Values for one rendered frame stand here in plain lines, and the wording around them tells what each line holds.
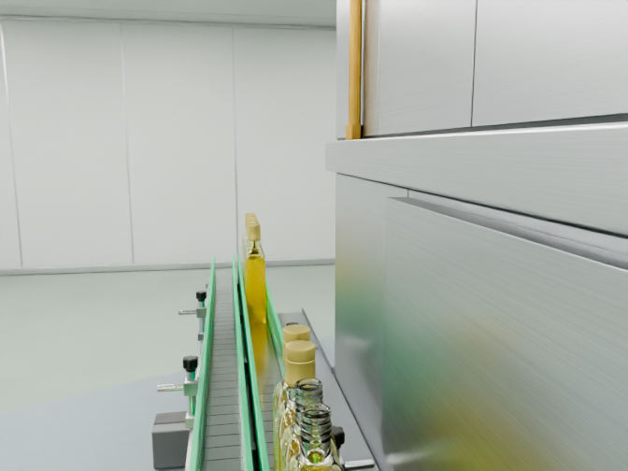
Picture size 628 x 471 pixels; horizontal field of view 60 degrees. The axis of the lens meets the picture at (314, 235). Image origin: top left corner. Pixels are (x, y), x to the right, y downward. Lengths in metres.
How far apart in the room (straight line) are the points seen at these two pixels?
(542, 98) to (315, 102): 6.01
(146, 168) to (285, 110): 1.69
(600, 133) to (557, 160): 0.04
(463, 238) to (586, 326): 0.17
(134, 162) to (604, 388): 6.18
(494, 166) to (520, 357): 0.15
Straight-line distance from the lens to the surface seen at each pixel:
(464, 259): 0.48
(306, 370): 0.62
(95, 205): 6.50
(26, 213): 6.71
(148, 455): 1.27
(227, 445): 1.01
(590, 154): 0.35
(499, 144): 0.45
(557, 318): 0.37
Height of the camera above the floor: 1.38
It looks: 9 degrees down
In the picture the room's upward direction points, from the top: straight up
